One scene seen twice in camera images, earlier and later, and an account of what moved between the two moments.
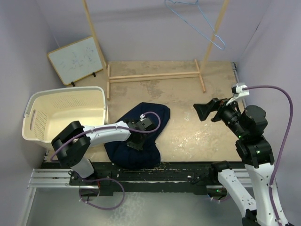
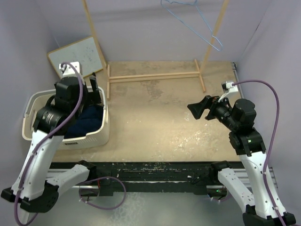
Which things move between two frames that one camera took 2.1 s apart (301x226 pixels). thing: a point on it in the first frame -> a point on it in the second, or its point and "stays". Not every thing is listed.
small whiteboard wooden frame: (76, 60) stays
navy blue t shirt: (120, 154) -> (90, 119)
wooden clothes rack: (173, 76) stays
